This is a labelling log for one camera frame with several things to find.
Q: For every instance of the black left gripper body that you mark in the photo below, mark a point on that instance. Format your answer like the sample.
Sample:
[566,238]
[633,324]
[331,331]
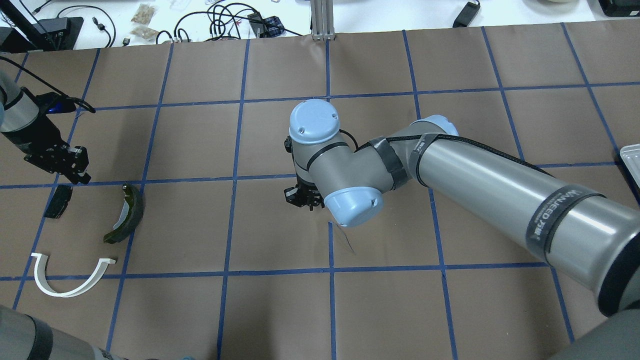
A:
[31,135]

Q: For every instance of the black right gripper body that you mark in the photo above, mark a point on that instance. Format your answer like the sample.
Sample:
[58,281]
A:
[301,196]

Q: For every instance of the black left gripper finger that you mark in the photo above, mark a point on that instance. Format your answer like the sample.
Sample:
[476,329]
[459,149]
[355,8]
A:
[82,178]

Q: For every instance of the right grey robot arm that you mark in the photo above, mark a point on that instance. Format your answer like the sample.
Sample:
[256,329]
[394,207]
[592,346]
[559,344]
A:
[577,230]

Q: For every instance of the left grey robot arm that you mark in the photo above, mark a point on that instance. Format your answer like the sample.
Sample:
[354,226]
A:
[25,122]

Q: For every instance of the clear plastic tray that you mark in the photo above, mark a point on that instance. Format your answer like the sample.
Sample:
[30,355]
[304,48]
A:
[630,157]

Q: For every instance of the small black plastic block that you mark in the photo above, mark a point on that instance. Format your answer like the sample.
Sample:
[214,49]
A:
[58,202]

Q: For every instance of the green curved brake shoe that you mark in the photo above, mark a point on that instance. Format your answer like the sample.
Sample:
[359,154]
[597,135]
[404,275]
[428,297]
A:
[130,216]

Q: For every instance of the loose blue tape strand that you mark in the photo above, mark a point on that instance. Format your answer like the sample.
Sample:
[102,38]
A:
[343,237]

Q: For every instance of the bag of small parts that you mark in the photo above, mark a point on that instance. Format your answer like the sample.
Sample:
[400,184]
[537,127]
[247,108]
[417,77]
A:
[144,32]
[144,14]

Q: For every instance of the black power adapter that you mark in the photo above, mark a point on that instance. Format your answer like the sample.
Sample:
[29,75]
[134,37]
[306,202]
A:
[467,14]

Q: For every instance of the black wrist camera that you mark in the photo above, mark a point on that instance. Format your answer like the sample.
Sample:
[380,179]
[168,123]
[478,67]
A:
[54,103]

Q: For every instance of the aluminium frame post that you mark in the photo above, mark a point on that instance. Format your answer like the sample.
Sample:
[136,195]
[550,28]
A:
[322,20]

